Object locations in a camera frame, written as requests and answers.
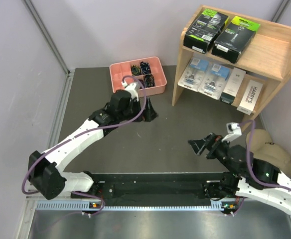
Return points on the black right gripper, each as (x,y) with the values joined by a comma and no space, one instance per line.
(212,141)

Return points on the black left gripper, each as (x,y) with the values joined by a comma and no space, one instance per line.
(149,114)

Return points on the blue white razor blister pack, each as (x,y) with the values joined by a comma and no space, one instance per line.
(193,74)

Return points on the white Harry's razor box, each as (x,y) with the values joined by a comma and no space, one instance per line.
(250,97)

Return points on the white razor box dark end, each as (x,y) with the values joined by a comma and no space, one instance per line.
(232,87)

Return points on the black green face-print razor box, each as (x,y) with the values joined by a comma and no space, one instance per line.
(204,30)

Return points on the black green Gillette razor box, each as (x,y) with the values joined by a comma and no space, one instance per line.
(233,41)

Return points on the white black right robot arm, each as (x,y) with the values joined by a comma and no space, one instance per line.
(246,175)

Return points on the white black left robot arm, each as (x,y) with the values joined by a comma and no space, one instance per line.
(47,168)

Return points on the light wooden two-tier shelf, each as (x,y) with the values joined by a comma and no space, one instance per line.
(267,60)

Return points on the dark rolled tie in tray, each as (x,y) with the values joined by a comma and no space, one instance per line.
(149,80)

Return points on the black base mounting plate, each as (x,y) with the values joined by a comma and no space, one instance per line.
(198,185)

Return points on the pink divided organizer tray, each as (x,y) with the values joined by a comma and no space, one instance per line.
(121,69)

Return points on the blue rolled tie in tray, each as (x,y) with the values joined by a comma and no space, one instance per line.
(145,68)

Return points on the green rolled tie in tray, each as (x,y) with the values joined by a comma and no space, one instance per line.
(135,70)

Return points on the beige baseball cap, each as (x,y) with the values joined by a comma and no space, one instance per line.
(263,148)

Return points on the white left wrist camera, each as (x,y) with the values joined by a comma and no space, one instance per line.
(132,88)

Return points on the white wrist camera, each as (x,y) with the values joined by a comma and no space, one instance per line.
(233,132)
(132,88)

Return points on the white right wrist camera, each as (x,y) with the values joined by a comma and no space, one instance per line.
(233,132)

